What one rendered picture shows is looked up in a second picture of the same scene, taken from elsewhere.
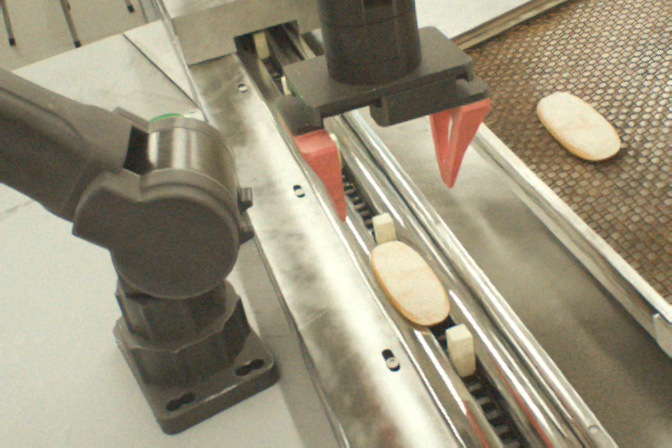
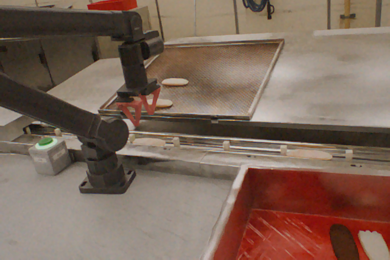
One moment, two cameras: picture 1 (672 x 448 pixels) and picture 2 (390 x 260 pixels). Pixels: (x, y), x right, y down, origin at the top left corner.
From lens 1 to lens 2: 0.60 m
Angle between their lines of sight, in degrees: 47
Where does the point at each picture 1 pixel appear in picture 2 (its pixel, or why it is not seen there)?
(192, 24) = (10, 126)
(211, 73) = (23, 139)
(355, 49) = (139, 78)
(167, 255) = (116, 137)
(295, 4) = not seen: hidden behind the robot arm
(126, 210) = (107, 125)
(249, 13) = (25, 119)
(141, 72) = not seen: outside the picture
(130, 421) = (108, 198)
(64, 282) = (38, 195)
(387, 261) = (141, 140)
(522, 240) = not seen: hidden behind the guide
